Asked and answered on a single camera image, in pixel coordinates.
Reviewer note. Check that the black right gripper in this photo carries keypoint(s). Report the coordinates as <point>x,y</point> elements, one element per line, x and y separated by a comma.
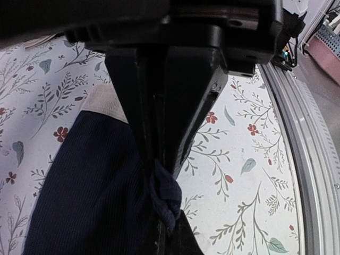
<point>246,32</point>

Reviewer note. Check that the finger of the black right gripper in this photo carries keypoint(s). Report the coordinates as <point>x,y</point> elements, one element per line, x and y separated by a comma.
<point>194,78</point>
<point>139,77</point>

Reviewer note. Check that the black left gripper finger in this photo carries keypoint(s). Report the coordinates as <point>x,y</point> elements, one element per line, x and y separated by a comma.
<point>181,241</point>

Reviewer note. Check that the navy blue underwear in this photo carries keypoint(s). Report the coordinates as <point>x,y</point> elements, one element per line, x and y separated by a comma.
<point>97,197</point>

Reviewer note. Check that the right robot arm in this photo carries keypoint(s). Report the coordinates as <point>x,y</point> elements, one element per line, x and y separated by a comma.
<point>168,60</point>

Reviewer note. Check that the floral patterned table mat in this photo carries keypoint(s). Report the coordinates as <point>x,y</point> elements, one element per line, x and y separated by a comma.
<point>237,184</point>

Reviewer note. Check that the front aluminium rail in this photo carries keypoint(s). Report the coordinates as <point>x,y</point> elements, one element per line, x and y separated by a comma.
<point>313,158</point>

